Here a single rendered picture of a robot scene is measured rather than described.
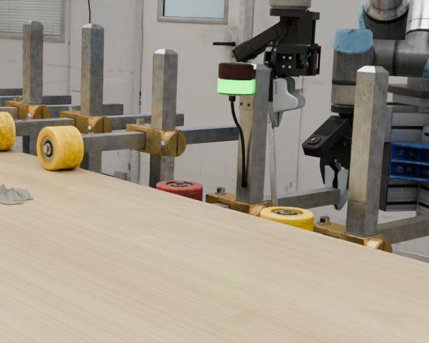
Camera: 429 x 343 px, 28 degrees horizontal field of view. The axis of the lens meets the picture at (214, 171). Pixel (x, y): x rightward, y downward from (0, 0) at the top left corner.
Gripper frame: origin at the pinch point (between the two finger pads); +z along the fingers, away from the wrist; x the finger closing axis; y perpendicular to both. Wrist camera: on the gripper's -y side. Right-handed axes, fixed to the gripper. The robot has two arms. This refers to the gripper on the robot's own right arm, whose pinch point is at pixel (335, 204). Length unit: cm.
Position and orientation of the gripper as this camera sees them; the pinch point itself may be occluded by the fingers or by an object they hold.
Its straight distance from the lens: 176.0
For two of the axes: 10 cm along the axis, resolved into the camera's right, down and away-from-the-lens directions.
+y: 7.4, -0.8, 6.7
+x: -6.7, -1.5, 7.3
